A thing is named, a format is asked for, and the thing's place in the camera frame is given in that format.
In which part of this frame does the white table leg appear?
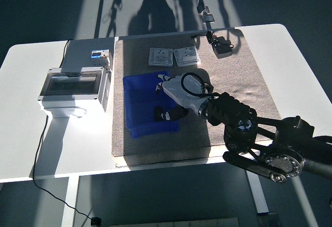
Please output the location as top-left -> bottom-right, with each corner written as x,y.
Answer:
245,171 -> 281,227
61,176 -> 80,227

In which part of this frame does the white right table leg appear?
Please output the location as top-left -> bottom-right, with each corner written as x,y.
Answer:
245,171 -> 281,227

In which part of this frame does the grey-brown mat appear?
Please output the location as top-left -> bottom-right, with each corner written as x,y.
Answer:
111,27 -> 282,168

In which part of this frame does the blue plastic box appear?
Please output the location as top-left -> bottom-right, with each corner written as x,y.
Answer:
122,70 -> 181,139

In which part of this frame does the grey electrical distribution box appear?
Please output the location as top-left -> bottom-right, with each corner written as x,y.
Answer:
37,65 -> 113,119

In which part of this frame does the black power adapter plug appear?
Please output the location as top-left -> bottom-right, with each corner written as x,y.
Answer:
206,30 -> 234,59

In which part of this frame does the white square socket panel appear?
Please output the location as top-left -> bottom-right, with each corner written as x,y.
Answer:
173,46 -> 202,68
147,47 -> 174,67

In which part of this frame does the long black power cable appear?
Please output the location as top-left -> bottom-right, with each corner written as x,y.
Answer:
32,39 -> 93,220

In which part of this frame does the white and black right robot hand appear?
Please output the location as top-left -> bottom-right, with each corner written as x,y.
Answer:
155,73 -> 210,122

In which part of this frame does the small white-blue circuit breaker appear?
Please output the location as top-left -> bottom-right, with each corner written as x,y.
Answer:
90,49 -> 110,66

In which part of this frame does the black hex nut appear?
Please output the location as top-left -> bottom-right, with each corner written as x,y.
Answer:
153,106 -> 163,122

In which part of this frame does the white left table leg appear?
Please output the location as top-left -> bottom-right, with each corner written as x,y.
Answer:
61,176 -> 80,227

